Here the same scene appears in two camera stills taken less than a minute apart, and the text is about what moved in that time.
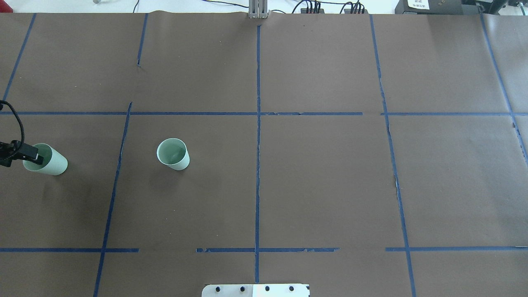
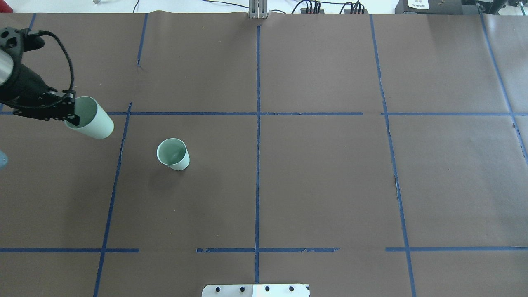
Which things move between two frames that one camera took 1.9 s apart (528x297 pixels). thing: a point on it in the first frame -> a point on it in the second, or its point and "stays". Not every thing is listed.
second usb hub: (348, 11) stays
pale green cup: (173, 153) stays
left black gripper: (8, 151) -> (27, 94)
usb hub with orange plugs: (304, 10) stays
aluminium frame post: (258, 9) stays
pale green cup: (55, 163) -> (94, 121)
